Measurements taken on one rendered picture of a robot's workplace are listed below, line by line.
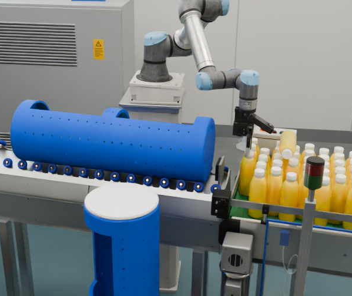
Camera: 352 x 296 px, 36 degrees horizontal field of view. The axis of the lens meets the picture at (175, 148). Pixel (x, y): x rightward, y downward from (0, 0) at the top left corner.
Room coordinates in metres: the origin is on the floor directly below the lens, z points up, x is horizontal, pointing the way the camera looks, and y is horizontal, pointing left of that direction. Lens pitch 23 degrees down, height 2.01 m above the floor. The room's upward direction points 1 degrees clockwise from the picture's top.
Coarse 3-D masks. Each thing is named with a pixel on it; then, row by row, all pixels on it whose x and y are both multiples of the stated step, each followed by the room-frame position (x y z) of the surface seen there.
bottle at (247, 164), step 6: (252, 156) 2.11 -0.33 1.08; (246, 162) 2.09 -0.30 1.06; (252, 162) 2.09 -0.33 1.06; (240, 168) 2.11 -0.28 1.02; (246, 168) 2.09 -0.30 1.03; (252, 168) 2.09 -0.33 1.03; (240, 174) 2.11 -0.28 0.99; (246, 174) 2.09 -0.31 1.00; (240, 180) 2.10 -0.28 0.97; (246, 180) 2.09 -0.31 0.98; (240, 186) 2.10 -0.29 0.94; (246, 186) 2.09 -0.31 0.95; (240, 192) 2.10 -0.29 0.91; (246, 192) 2.09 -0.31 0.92
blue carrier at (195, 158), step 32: (32, 128) 2.20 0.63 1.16; (64, 128) 2.17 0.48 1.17; (96, 128) 2.15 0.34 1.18; (128, 128) 2.12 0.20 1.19; (160, 128) 2.10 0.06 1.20; (192, 128) 2.08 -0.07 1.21; (32, 160) 2.24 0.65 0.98; (64, 160) 2.17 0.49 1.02; (96, 160) 2.12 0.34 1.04; (128, 160) 2.08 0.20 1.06; (160, 160) 2.04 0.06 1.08; (192, 160) 2.01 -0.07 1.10
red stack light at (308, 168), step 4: (308, 164) 1.67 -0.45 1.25; (324, 164) 1.67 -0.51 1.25; (308, 168) 1.67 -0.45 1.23; (312, 168) 1.66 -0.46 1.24; (316, 168) 1.66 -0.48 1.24; (320, 168) 1.66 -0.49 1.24; (308, 172) 1.67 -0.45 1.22; (312, 172) 1.66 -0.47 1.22; (316, 172) 1.66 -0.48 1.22; (320, 172) 1.66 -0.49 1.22
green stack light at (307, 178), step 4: (304, 172) 1.69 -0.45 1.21; (304, 176) 1.69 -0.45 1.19; (308, 176) 1.67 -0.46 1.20; (312, 176) 1.66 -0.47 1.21; (316, 176) 1.66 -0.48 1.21; (320, 176) 1.66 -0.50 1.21; (304, 180) 1.68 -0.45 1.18; (308, 180) 1.67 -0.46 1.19; (312, 180) 1.66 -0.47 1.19; (316, 180) 1.66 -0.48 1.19; (320, 180) 1.66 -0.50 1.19; (304, 184) 1.68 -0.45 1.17; (308, 184) 1.66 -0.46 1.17; (312, 184) 1.66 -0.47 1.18; (316, 184) 1.66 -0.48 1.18; (320, 184) 1.66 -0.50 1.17; (308, 188) 1.66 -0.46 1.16; (312, 188) 1.66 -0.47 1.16; (316, 188) 1.66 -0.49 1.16
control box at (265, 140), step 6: (258, 126) 2.42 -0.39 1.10; (258, 132) 2.34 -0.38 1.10; (264, 132) 2.35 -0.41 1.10; (294, 132) 2.35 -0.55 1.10; (258, 138) 2.33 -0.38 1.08; (264, 138) 2.32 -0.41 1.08; (270, 138) 2.32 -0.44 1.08; (276, 138) 2.31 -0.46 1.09; (258, 144) 2.33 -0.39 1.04; (264, 144) 2.32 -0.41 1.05; (270, 144) 2.32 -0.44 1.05; (276, 144) 2.31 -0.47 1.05; (270, 150) 2.31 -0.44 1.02
